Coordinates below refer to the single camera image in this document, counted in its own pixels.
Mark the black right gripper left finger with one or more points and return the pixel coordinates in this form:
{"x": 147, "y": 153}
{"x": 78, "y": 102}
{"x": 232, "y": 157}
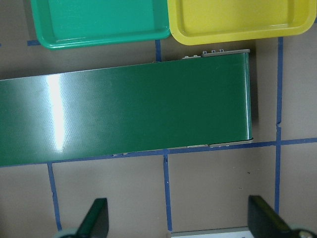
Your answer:
{"x": 96, "y": 221}

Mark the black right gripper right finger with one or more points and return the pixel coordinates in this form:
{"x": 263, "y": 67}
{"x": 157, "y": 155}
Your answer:
{"x": 263, "y": 222}

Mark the green conveyor belt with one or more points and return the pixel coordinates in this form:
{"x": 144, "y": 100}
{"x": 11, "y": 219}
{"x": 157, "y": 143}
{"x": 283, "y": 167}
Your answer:
{"x": 87, "y": 114}

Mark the green plastic tray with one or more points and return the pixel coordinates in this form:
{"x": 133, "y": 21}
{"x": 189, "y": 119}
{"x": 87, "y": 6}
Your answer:
{"x": 67, "y": 24}

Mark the yellow plastic tray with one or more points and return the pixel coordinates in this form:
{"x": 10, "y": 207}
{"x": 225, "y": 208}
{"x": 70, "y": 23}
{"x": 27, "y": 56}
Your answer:
{"x": 197, "y": 22}

